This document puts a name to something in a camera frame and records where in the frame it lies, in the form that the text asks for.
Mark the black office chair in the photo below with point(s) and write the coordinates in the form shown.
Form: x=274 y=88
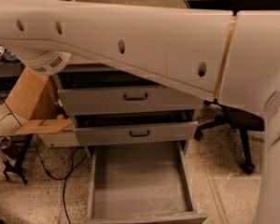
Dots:
x=237 y=119

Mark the grey middle drawer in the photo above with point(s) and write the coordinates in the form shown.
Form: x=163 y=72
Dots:
x=135 y=128

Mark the white box on floor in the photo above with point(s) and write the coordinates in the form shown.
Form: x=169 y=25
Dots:
x=64 y=138

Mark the low grey shelf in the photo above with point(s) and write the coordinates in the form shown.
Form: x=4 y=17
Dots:
x=10 y=69

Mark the grey top drawer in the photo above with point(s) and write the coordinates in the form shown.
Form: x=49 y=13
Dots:
x=85 y=93

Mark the grey drawer cabinet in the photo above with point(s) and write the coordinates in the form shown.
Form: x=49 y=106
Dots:
x=84 y=66

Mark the black tripod stand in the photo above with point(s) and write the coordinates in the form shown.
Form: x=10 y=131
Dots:
x=12 y=152

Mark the blue patterned bowl right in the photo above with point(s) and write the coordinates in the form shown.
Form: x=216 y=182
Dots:
x=10 y=57

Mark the open cardboard box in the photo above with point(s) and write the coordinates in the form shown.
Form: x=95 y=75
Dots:
x=33 y=97

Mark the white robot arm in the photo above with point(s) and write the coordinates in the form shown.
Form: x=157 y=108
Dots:
x=229 y=56

